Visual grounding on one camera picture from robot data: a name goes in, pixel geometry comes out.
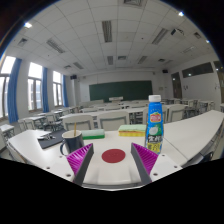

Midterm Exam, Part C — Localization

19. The yellow green sponge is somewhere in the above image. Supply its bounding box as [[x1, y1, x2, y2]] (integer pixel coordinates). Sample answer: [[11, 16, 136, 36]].
[[118, 124, 146, 137]]

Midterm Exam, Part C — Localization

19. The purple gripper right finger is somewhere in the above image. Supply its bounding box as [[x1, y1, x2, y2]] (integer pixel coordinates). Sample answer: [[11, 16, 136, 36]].
[[131, 143, 158, 185]]

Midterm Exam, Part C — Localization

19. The ceiling projector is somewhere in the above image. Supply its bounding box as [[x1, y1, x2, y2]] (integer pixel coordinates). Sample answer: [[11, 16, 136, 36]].
[[171, 28, 184, 37]]

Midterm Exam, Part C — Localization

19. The white chair right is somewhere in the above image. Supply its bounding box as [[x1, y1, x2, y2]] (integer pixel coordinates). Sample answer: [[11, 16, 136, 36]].
[[97, 111, 129, 131]]

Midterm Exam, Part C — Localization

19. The blue plastic drink bottle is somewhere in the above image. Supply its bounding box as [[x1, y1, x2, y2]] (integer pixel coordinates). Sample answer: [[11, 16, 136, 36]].
[[145, 95, 164, 154]]

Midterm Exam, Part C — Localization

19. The blue curtain middle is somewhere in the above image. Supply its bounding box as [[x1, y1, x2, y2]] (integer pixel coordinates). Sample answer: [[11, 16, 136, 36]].
[[42, 67, 49, 113]]

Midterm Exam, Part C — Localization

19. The black notebook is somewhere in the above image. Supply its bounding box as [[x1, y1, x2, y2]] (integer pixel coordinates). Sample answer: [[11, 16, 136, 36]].
[[38, 129, 65, 149]]

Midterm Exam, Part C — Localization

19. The white chair left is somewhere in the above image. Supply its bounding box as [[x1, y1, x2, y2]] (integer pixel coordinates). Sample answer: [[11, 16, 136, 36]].
[[62, 114, 94, 131]]

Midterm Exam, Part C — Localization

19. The dark blue mug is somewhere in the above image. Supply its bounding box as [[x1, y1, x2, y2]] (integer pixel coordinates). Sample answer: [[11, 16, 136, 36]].
[[60, 130, 84, 155]]

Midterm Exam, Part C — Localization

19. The red round coaster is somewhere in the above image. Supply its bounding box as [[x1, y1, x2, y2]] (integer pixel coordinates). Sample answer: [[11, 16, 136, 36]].
[[102, 149, 126, 163]]

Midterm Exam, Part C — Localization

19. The blue curtain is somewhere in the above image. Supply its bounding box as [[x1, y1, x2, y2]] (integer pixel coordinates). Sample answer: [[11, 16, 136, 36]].
[[42, 67, 49, 113], [7, 58, 22, 123]]

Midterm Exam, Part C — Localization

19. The white chair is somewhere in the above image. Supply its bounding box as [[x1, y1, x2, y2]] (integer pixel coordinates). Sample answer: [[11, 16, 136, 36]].
[[97, 111, 129, 131], [62, 114, 94, 131]]

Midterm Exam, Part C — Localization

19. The wooden stick in mug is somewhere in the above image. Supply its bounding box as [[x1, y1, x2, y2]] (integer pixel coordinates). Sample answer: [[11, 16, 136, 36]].
[[74, 122, 76, 137]]

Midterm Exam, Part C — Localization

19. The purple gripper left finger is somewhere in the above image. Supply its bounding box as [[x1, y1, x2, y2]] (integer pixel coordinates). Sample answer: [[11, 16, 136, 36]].
[[66, 144, 94, 186]]

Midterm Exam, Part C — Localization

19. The blue curtain left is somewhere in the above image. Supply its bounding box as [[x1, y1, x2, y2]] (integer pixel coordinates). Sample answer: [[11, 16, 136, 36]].
[[7, 58, 22, 123]]

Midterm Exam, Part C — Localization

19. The green chalkboard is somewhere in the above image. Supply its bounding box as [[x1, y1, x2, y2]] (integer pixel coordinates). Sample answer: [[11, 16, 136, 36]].
[[89, 81, 153, 102]]

